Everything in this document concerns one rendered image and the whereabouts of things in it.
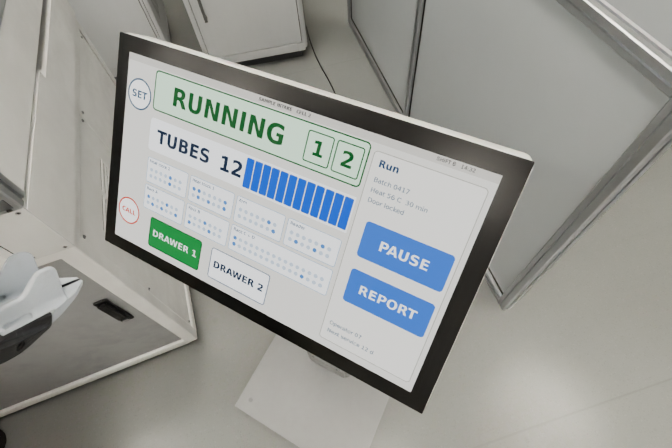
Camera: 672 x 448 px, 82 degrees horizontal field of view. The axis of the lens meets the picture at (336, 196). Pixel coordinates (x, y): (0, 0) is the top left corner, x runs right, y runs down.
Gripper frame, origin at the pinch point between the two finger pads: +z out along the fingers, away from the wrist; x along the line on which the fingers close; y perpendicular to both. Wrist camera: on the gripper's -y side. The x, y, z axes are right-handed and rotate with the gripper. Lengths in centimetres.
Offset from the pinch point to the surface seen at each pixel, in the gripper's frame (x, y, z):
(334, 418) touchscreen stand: -21, -77, 73
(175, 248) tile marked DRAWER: -0.3, -0.2, 14.8
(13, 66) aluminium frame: 58, 12, 28
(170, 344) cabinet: 40, -76, 65
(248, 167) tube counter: -9.4, 15.2, 14.8
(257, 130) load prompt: -9.6, 19.9, 14.8
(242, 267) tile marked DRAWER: -11.4, 2.0, 14.8
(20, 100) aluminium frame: 53, 6, 26
